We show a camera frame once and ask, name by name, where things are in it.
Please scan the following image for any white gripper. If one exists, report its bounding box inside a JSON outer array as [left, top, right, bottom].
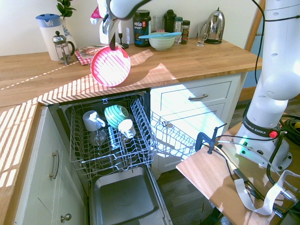
[[99, 13, 120, 51]]

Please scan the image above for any pink plastic plate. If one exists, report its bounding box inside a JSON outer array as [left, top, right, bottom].
[[90, 45, 132, 88]]

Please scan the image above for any grey dishwasher door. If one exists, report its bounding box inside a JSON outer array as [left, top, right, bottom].
[[90, 163, 173, 225]]

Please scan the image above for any black candle holder with candle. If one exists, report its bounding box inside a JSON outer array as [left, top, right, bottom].
[[118, 20, 130, 49]]

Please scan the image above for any food magazine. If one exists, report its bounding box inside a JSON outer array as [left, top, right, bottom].
[[78, 44, 109, 57]]

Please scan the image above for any black Vega protein tub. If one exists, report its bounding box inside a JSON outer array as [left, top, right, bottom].
[[132, 9, 152, 48]]

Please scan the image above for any pink white cloth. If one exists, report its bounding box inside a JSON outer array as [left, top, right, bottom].
[[90, 5, 103, 26]]

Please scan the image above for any red checked cloth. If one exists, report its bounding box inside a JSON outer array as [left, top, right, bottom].
[[74, 49, 99, 66]]

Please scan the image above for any white vase blue print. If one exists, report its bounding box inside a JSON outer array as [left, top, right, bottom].
[[60, 17, 78, 50]]

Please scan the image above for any blue spatula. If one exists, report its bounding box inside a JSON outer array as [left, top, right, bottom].
[[138, 31, 183, 40]]

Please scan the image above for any pale green bowl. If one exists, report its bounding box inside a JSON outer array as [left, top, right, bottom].
[[148, 34, 177, 52]]

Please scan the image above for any clear glass jar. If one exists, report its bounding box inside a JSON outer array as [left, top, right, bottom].
[[152, 15, 165, 34]]

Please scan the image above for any glass french press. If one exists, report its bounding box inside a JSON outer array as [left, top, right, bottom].
[[52, 30, 76, 66]]

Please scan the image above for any green leafy plant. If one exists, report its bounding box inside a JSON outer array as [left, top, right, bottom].
[[56, 0, 77, 20]]

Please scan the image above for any black shaker bottle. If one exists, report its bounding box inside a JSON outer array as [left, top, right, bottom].
[[163, 9, 177, 34]]

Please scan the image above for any white water filter pitcher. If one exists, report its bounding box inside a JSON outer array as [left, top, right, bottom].
[[35, 13, 71, 62]]

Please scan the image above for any clear bottle green lid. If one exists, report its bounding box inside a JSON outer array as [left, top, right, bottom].
[[173, 16, 184, 45]]

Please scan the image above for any dark spice jar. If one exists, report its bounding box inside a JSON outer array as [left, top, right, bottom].
[[181, 20, 191, 45]]

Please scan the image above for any teal striped bowl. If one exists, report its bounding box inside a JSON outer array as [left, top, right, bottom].
[[104, 104, 130, 130]]

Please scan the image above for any small white cup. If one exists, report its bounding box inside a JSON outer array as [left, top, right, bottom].
[[117, 118, 137, 139]]

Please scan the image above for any white drawer front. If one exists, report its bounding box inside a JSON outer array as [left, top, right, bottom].
[[160, 80, 233, 105]]

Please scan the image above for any clear drinking glass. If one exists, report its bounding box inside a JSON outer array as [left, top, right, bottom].
[[89, 129, 108, 147]]

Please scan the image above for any stainless steel kettle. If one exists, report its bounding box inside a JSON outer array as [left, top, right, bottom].
[[204, 7, 226, 45]]

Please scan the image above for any blue screw clamp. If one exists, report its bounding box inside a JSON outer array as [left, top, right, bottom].
[[195, 122, 228, 155]]

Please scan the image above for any round metal cabinet knob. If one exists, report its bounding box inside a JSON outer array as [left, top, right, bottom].
[[60, 213, 73, 224]]

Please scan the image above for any white mug with handle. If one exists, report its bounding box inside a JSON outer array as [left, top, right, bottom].
[[82, 110, 106, 132]]

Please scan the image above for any metal drawer handle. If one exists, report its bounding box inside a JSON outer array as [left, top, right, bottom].
[[187, 93, 209, 102]]

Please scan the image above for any metal wire dishwasher rack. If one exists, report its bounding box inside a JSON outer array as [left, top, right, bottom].
[[68, 91, 158, 181]]

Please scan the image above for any metal cabinet bar handle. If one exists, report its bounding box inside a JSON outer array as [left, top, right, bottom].
[[48, 150, 60, 180]]

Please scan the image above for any wooden frame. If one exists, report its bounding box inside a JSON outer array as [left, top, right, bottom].
[[244, 0, 267, 53]]

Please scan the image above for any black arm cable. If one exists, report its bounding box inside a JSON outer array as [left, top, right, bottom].
[[251, 0, 267, 85]]

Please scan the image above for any black cable bundle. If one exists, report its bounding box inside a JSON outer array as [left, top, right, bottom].
[[278, 114, 300, 147]]

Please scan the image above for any white flat ribbon cable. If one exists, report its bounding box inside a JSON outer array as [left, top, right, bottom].
[[233, 169, 300, 216]]

